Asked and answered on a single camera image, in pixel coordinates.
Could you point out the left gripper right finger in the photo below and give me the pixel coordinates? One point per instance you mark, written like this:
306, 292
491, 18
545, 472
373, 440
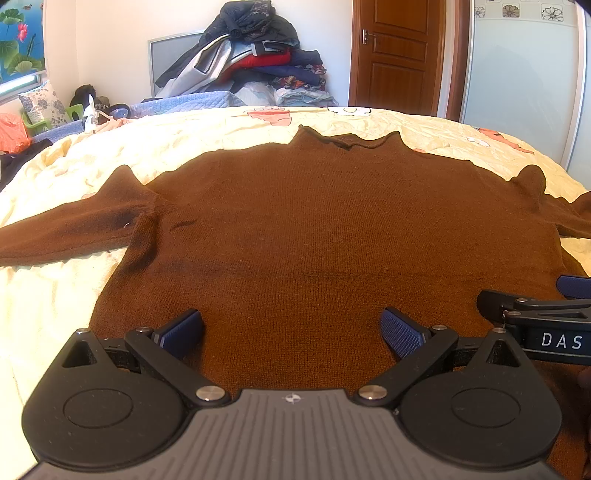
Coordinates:
420, 353

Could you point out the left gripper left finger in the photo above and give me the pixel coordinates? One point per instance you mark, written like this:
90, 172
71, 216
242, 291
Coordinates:
160, 353

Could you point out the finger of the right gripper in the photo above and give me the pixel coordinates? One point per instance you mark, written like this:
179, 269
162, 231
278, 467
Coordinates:
574, 287
503, 308

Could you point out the brown knit sweater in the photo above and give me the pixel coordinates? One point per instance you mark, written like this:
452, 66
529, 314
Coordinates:
290, 252

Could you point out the pile of clothes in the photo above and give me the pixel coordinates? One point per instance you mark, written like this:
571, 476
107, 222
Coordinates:
251, 52

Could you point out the yellow cartoon bed quilt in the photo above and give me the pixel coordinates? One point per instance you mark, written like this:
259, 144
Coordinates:
41, 305

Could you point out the white sliding wardrobe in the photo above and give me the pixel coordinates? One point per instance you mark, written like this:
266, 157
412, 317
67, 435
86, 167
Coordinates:
528, 75

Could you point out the orange cloth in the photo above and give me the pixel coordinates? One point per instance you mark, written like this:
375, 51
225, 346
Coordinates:
13, 134

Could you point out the blue quilted blanket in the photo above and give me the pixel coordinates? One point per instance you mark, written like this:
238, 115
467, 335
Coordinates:
197, 101

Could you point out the brown wooden door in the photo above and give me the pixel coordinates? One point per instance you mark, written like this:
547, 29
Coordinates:
410, 56

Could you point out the dark plush toy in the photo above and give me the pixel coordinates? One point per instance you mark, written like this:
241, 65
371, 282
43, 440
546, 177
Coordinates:
82, 95

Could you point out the floral pillow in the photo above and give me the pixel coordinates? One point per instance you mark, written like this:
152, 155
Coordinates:
43, 104

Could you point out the grey framed panel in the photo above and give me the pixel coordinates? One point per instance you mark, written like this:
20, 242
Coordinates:
163, 52

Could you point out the lotus flower wall picture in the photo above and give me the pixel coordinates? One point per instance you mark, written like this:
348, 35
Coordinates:
21, 39

